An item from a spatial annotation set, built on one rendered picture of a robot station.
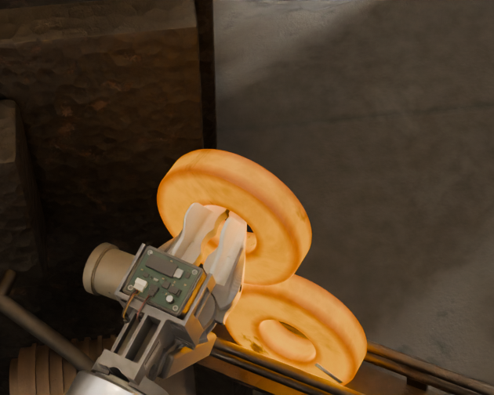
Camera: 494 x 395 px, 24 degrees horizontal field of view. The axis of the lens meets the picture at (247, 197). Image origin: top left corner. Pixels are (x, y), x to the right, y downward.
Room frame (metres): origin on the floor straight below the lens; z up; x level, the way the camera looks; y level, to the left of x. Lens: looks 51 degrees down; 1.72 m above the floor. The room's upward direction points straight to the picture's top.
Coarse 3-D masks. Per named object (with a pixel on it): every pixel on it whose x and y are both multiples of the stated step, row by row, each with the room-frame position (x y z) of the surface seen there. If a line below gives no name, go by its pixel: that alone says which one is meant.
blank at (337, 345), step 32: (256, 288) 0.63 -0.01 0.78; (288, 288) 0.63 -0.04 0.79; (320, 288) 0.63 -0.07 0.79; (256, 320) 0.63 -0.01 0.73; (288, 320) 0.61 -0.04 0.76; (320, 320) 0.60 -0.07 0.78; (352, 320) 0.61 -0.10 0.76; (256, 352) 0.63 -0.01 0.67; (288, 352) 0.62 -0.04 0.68; (320, 352) 0.60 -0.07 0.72; (352, 352) 0.58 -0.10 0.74
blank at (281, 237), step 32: (192, 160) 0.69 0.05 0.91; (224, 160) 0.68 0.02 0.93; (160, 192) 0.69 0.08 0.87; (192, 192) 0.67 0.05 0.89; (224, 192) 0.66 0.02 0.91; (256, 192) 0.64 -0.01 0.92; (288, 192) 0.66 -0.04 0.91; (256, 224) 0.64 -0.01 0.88; (288, 224) 0.63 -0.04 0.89; (256, 256) 0.64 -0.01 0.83; (288, 256) 0.62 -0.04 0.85
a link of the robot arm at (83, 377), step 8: (80, 376) 0.49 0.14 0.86; (88, 376) 0.49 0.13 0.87; (96, 376) 0.48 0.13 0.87; (104, 376) 0.49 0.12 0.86; (112, 376) 0.49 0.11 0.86; (72, 384) 0.49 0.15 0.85; (80, 384) 0.48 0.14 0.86; (88, 384) 0.48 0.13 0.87; (96, 384) 0.48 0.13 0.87; (104, 384) 0.47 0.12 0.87; (112, 384) 0.47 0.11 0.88; (120, 384) 0.48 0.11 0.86; (72, 392) 0.48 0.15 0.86; (80, 392) 0.47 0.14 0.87; (88, 392) 0.47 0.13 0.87; (96, 392) 0.47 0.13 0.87; (104, 392) 0.47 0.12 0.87; (112, 392) 0.47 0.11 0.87; (120, 392) 0.47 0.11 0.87; (128, 392) 0.47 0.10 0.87; (136, 392) 0.48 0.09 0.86
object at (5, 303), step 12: (12, 276) 0.77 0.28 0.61; (0, 288) 0.75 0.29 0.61; (0, 300) 0.74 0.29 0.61; (12, 300) 0.74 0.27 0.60; (12, 312) 0.72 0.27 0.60; (24, 312) 0.73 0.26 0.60; (24, 324) 0.71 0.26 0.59; (36, 324) 0.71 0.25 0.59; (36, 336) 0.70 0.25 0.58; (48, 336) 0.70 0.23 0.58; (60, 336) 0.71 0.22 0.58; (60, 348) 0.69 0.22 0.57; (72, 348) 0.69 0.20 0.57; (72, 360) 0.68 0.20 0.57; (84, 360) 0.68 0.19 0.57
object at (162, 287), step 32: (160, 256) 0.58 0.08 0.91; (128, 288) 0.55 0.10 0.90; (160, 288) 0.55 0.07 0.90; (192, 288) 0.55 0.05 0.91; (128, 320) 0.53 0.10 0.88; (160, 320) 0.52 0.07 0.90; (192, 320) 0.53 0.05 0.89; (128, 352) 0.50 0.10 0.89; (160, 352) 0.52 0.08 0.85; (128, 384) 0.48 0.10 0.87
